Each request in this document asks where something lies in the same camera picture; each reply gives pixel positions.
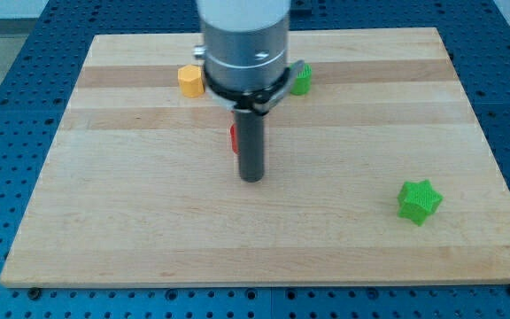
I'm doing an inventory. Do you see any red block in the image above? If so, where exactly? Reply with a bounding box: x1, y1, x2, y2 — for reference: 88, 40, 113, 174
229, 124, 238, 155

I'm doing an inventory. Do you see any green star block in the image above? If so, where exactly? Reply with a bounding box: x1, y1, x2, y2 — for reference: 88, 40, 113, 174
398, 180, 444, 226

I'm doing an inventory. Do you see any light wooden board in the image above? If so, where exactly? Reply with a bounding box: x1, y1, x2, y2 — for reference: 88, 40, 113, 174
0, 27, 510, 288

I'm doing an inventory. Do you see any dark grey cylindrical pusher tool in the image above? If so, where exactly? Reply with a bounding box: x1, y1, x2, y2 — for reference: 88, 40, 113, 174
234, 111, 265, 183

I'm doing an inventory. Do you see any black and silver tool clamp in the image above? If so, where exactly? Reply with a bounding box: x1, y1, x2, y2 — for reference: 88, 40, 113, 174
202, 59, 305, 116

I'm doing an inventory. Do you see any green round block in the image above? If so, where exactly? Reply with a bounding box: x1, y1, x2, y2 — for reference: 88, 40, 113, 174
290, 63, 313, 96

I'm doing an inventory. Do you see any yellow hexagon block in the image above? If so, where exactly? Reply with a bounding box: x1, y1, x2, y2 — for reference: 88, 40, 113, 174
177, 65, 205, 97

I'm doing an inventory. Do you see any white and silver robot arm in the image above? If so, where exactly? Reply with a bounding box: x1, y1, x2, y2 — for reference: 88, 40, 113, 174
193, 0, 290, 91

